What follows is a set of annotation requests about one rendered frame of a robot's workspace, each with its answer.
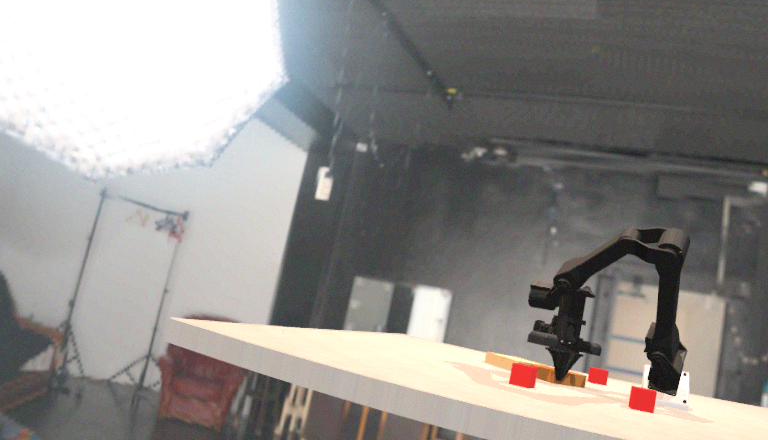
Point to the red square block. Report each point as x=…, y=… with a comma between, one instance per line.
x=642, y=399
x=523, y=375
x=597, y=376

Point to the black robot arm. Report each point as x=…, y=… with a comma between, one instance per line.
x=663, y=346

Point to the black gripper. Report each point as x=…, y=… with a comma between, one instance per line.
x=564, y=355

